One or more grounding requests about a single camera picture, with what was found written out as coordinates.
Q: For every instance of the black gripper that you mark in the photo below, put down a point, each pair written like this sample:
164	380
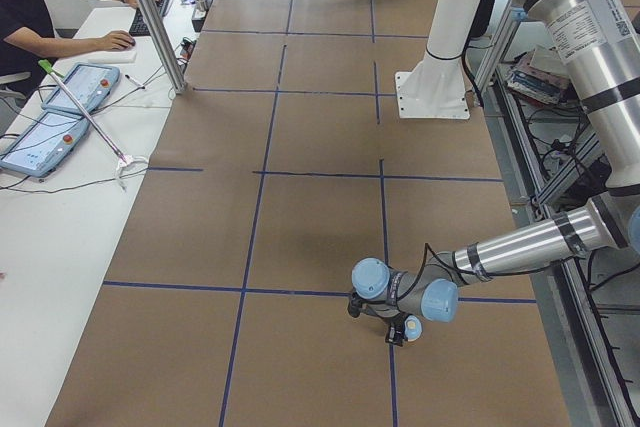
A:
396	332

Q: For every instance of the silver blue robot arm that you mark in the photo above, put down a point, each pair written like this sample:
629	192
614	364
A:
599	51

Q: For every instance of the person hand on mouse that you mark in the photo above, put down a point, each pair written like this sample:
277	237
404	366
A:
116	41

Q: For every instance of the brown paper table cover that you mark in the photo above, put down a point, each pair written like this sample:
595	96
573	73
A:
284	164

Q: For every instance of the stack of books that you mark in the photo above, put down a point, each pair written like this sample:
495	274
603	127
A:
540	76

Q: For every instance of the metal reacher grabber stick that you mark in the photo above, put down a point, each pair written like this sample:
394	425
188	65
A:
124	160

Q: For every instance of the black marker pen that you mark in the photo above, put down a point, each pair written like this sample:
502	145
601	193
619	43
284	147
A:
136	83

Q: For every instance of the metal cup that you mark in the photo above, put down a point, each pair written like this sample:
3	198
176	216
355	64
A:
201	8

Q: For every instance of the upper teach pendant tablet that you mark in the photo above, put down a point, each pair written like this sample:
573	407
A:
91	84

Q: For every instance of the teach pendant tablet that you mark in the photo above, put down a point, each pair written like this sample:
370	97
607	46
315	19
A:
91	84
45	144

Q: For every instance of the lower teach pendant tablet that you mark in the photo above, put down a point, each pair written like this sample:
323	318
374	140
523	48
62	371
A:
45	144

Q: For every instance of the seated person black shirt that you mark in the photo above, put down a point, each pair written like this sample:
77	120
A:
27	36

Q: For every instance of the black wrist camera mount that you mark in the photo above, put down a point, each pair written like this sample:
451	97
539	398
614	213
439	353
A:
356	305

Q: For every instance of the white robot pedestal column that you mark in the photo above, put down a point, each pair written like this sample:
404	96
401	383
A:
435	88

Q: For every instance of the aluminium frame post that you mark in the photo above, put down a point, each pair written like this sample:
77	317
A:
162	44

